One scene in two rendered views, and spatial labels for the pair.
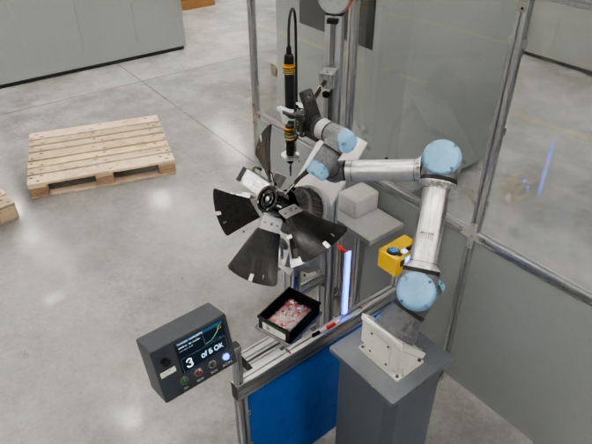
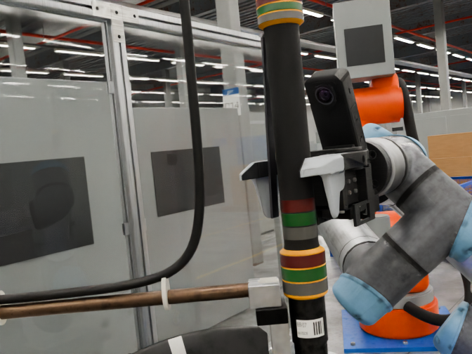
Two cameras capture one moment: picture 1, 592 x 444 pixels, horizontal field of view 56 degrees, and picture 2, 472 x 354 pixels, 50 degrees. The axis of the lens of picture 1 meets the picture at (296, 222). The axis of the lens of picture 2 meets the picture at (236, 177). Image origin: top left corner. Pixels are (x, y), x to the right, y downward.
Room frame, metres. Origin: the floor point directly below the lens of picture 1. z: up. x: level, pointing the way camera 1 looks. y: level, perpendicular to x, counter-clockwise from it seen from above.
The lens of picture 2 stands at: (2.09, 0.47, 1.67)
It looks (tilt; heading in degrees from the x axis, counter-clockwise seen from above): 3 degrees down; 255
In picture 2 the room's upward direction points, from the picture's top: 6 degrees counter-clockwise
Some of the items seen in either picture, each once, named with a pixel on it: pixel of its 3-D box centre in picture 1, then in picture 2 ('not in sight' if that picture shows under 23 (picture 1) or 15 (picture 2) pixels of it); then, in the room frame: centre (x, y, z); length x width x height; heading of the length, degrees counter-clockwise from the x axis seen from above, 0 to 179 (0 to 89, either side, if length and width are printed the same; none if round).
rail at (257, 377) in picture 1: (327, 334); not in sight; (1.57, -0.13, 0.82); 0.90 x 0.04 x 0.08; 129
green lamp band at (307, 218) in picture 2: not in sight; (298, 217); (1.91, 0.02, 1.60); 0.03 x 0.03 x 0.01
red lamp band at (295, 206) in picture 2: not in sight; (297, 204); (1.91, 0.02, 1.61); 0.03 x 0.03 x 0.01
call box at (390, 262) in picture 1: (399, 256); not in sight; (1.81, -0.43, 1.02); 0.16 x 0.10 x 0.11; 129
